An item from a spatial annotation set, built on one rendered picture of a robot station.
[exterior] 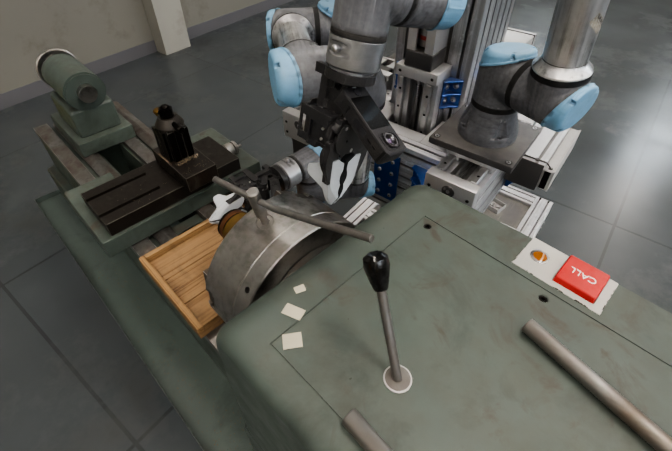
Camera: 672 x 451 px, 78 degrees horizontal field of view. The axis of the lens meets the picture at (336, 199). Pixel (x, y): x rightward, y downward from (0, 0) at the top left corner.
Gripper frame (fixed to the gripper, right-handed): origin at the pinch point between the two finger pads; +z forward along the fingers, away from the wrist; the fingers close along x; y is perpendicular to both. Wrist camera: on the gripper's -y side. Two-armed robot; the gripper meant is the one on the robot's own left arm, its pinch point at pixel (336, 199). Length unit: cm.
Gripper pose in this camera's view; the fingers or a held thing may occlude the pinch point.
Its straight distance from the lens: 66.0
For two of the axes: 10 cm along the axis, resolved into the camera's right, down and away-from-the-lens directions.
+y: -7.0, -4.8, 5.3
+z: -1.8, 8.4, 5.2
